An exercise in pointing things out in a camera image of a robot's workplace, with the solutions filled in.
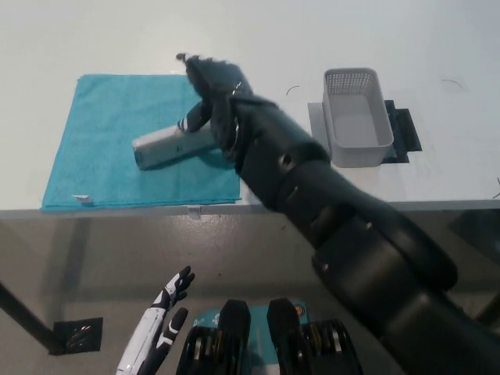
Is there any white and black left hand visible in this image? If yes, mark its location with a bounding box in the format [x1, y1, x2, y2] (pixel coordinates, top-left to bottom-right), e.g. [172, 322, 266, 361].
[115, 266, 195, 375]

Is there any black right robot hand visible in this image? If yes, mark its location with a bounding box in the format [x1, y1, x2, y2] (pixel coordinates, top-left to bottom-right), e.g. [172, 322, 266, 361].
[175, 53, 252, 173]

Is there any white rectangular box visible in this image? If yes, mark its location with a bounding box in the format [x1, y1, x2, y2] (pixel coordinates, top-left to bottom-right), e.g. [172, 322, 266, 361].
[131, 124, 218, 171]

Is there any small grey perforated container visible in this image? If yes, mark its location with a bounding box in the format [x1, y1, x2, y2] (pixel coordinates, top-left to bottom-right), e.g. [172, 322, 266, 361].
[323, 68, 395, 168]

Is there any black table foot plate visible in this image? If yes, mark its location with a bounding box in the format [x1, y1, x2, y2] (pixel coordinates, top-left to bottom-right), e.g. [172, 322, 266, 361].
[48, 316, 105, 355]

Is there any teal microfibre cloth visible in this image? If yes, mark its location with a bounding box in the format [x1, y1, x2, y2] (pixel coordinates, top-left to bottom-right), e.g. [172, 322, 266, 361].
[40, 73, 243, 213]

